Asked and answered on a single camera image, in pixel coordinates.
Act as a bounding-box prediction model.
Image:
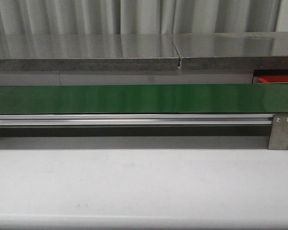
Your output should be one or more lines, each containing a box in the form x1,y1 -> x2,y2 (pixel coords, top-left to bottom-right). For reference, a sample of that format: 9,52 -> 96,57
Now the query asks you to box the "right stainless steel counter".
173,32 -> 288,70

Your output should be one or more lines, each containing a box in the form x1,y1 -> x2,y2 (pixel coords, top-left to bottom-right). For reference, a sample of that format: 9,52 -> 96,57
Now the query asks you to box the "red plastic tray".
257,75 -> 288,83

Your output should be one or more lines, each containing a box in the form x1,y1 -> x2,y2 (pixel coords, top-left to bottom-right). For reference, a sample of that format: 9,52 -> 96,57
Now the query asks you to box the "grey pleated curtain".
0,0 -> 281,35

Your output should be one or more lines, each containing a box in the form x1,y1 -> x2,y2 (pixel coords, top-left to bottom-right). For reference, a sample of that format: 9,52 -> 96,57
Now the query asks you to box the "aluminium conveyor side rail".
0,114 -> 274,126

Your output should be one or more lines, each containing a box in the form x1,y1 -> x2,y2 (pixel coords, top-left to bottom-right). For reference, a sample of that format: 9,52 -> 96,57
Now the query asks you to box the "stainless steel counter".
0,34 -> 180,72
173,32 -> 288,70

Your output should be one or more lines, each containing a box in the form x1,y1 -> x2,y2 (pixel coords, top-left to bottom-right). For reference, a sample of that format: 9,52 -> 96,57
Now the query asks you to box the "steel conveyor support bracket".
268,114 -> 288,150

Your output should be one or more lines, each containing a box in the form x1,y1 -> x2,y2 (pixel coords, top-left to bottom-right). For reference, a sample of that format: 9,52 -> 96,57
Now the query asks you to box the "left stainless steel counter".
0,34 -> 180,72

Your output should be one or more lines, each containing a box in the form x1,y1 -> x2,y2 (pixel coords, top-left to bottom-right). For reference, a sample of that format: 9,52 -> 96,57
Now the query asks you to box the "green conveyor belt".
0,83 -> 288,115

